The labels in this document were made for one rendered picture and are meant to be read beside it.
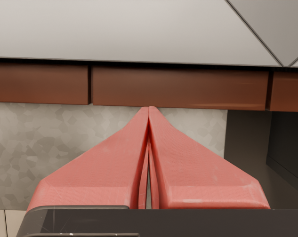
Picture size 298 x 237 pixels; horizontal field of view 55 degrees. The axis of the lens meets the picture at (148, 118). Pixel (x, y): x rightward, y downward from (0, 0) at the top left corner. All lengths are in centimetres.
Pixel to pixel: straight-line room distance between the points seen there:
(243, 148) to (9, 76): 102
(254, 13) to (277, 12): 2
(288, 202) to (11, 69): 123
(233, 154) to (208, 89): 93
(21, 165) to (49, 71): 24
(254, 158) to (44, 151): 93
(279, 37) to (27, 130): 37
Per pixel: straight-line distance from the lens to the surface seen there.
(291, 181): 108
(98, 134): 45
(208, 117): 45
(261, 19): 27
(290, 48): 27
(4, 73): 32
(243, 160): 123
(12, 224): 107
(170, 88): 29
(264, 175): 129
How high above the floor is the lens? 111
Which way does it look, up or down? 80 degrees down
